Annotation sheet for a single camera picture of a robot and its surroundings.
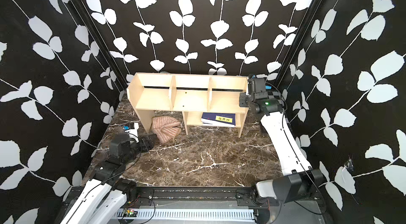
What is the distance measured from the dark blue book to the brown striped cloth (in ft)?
0.70

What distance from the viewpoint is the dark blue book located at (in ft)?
2.80

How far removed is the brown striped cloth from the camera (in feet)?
3.11
